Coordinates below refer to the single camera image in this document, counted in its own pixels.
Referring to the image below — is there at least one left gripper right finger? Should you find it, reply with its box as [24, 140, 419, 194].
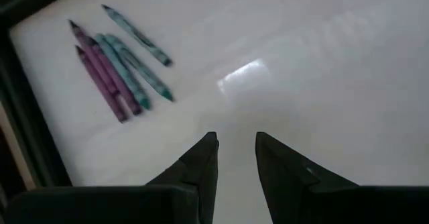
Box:
[255, 131, 359, 224]

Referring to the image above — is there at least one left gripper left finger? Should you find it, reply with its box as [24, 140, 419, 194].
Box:
[145, 131, 220, 224]

